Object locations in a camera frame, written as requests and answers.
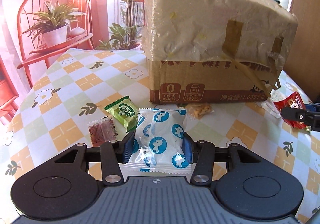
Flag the lined cardboard box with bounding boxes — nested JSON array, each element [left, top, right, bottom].
[[142, 0, 298, 104]]

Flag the clear white snack packet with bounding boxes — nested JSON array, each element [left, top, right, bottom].
[[261, 101, 281, 119]]

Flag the red brown jelly packet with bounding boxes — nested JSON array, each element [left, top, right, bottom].
[[87, 116, 118, 147]]

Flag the blue white unicorn packet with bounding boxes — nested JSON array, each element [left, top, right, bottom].
[[124, 108, 192, 174]]

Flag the printed room backdrop cloth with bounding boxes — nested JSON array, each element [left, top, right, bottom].
[[0, 0, 151, 125]]

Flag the small nut snack packet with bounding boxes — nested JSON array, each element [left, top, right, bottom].
[[186, 103, 214, 119]]

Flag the wooden board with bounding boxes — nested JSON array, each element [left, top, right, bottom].
[[284, 0, 319, 102]]

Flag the small green snack packet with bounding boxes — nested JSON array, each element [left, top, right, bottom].
[[104, 95, 139, 132]]

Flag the red snack packet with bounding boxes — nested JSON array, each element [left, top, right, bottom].
[[274, 91, 307, 129]]

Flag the floral checkered tablecloth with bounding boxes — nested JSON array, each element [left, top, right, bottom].
[[1, 49, 319, 223]]

